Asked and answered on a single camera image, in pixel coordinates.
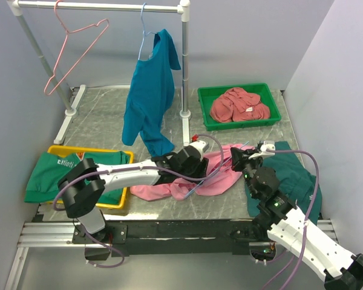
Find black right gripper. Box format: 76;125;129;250
230;147;263;198

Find pink t shirt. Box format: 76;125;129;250
130;144;252;201

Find blue wire hanger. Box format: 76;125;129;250
181;142;253;199

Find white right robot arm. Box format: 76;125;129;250
231;142;363;289

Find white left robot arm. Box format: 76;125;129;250
53;141;208;243

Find dusty red shirt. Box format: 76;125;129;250
210;87;270;123

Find blue t shirt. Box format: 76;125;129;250
122;29;181;156

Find blue hanger with shirt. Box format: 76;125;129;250
138;2;155;60

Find green printed t shirt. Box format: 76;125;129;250
24;151;132;203

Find green plastic tray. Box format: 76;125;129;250
198;83;281;131

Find dark green shorts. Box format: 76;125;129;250
245;141;322;225

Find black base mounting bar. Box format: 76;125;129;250
71;217;292;261

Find yellow plastic tray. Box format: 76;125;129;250
47;145;129;210

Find silver clothes rack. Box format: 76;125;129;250
7;1;191;144

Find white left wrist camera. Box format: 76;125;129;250
189;134;209;155

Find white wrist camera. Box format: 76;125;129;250
249;140;275;160
189;134;209;155

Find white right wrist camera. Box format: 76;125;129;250
249;140;275;160

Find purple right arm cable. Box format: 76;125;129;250
260;147;321;290

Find pink wire hanger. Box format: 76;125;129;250
44;0;110;96

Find aluminium frame rail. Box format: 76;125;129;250
4;219;352;290

